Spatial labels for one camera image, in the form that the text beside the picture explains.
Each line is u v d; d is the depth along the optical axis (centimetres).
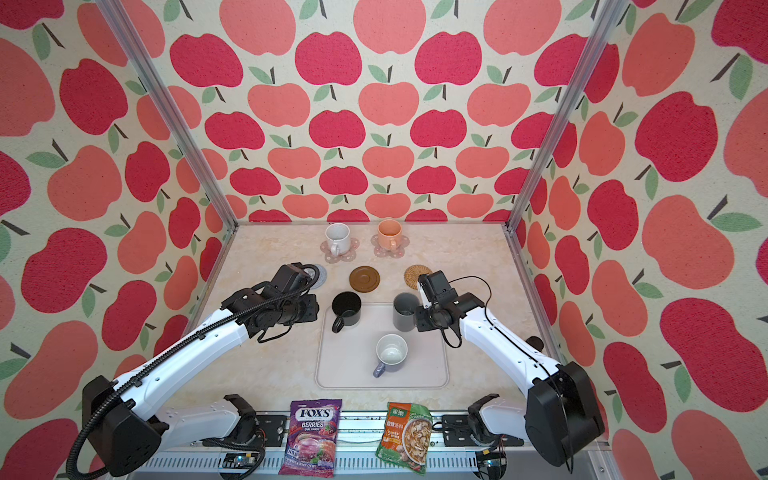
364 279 104
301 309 67
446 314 59
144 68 78
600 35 72
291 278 59
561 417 42
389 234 109
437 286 66
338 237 111
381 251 111
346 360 86
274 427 75
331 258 111
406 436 72
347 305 87
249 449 72
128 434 44
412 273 106
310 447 70
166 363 44
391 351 87
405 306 89
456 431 73
